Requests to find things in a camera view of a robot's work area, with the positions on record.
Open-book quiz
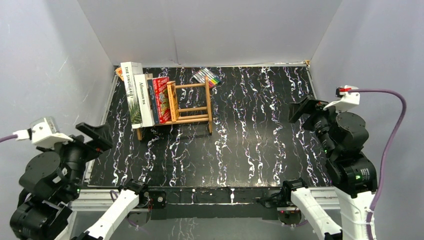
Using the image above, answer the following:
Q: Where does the floral patterned book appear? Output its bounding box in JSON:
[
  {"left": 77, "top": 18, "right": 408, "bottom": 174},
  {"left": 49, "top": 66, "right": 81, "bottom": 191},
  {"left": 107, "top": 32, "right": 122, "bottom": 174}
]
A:
[{"left": 147, "top": 78, "right": 160, "bottom": 125}]

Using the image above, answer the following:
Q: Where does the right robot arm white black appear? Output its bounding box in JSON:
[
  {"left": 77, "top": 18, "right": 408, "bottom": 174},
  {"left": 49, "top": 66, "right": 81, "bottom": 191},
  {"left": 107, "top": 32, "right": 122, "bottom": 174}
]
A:
[{"left": 280, "top": 96, "right": 378, "bottom": 240}]

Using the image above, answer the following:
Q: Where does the small orange card box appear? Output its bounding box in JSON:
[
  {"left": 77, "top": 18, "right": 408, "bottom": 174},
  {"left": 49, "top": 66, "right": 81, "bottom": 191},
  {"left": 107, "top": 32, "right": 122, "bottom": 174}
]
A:
[{"left": 115, "top": 67, "right": 124, "bottom": 81}]

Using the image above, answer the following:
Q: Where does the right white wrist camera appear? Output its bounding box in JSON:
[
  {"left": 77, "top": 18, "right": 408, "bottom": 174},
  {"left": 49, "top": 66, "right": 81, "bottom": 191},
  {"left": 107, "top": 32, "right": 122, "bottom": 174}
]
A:
[{"left": 323, "top": 85, "right": 360, "bottom": 113}]

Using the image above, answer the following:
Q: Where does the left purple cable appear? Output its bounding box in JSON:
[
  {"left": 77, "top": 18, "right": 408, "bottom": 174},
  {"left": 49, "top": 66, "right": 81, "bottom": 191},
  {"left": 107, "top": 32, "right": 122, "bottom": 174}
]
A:
[{"left": 0, "top": 133, "right": 19, "bottom": 144}]

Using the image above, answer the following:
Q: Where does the red book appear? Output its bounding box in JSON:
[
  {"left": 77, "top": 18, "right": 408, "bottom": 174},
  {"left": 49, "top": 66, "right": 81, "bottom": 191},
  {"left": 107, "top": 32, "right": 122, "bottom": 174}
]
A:
[{"left": 152, "top": 76, "right": 171, "bottom": 125}]

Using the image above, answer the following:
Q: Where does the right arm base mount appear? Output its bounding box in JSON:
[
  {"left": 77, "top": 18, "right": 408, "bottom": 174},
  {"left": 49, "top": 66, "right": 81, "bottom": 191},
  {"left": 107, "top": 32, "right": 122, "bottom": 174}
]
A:
[{"left": 255, "top": 184, "right": 309, "bottom": 228}]

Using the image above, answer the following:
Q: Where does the aluminium frame rail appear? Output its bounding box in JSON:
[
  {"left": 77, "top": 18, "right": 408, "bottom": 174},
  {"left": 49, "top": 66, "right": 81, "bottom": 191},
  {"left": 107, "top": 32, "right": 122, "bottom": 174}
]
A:
[{"left": 59, "top": 187, "right": 372, "bottom": 240}]

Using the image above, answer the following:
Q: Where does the white palm leaf book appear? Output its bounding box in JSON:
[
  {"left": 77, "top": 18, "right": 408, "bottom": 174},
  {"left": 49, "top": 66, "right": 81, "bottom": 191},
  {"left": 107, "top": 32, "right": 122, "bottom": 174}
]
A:
[{"left": 120, "top": 61, "right": 143, "bottom": 130}]

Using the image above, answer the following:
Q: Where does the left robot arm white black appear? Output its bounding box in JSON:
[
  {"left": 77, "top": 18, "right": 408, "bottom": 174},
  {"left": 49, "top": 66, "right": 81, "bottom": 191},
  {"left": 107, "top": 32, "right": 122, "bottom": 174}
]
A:
[{"left": 9, "top": 117, "right": 113, "bottom": 240}]

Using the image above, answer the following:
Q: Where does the wooden book rack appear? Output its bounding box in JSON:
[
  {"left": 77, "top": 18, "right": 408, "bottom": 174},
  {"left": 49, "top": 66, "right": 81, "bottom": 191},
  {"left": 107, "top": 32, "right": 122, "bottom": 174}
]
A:
[{"left": 135, "top": 74, "right": 213, "bottom": 140}]

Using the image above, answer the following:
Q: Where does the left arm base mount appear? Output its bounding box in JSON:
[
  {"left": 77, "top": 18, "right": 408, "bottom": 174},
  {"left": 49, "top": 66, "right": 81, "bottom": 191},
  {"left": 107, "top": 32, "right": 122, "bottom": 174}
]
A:
[{"left": 125, "top": 190, "right": 167, "bottom": 228}]

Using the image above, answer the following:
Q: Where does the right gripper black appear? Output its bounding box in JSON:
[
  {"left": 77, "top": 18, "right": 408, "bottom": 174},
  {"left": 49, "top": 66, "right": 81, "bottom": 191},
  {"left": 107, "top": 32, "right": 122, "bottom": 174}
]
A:
[{"left": 286, "top": 94, "right": 347, "bottom": 158}]

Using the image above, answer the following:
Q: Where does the pack of coloured markers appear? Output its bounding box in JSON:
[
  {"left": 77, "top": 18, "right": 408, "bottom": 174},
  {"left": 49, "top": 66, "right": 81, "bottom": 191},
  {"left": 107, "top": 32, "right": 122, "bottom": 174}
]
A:
[{"left": 193, "top": 67, "right": 221, "bottom": 88}]

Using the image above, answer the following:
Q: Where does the orange Huckleberry Finn book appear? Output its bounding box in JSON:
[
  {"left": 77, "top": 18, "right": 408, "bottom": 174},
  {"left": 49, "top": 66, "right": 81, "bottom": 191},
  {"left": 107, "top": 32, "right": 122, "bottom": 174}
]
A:
[{"left": 167, "top": 81, "right": 180, "bottom": 122}]

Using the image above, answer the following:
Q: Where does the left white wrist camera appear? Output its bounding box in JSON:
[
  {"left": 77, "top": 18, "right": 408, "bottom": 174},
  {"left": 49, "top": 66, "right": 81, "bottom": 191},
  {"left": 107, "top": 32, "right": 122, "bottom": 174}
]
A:
[{"left": 12, "top": 116, "right": 74, "bottom": 149}]

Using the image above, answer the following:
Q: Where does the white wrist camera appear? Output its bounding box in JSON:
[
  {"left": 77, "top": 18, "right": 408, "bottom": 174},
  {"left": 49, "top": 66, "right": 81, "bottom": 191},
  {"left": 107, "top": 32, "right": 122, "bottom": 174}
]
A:
[
  {"left": 323, "top": 85, "right": 360, "bottom": 113},
  {"left": 12, "top": 116, "right": 74, "bottom": 149}
]

